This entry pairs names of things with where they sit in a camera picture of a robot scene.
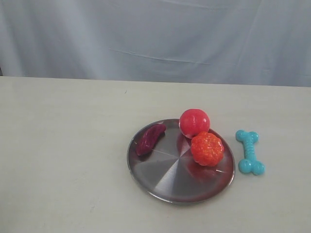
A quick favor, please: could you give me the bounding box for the turquoise toy bone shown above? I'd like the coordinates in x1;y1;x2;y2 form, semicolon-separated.
235;130;265;175

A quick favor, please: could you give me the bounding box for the dark red toy meat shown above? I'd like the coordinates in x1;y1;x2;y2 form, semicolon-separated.
136;124;166;156

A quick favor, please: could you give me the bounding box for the red ball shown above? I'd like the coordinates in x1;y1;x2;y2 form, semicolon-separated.
179;109;210;139

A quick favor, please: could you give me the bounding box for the round stainless steel plate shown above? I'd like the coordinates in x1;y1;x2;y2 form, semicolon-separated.
127;118;236;204

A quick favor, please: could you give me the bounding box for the orange bumpy toy ball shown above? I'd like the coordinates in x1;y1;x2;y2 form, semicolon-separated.
190;132;224;167

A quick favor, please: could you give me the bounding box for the white backdrop cloth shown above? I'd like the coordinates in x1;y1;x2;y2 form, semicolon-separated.
0;0;311;86

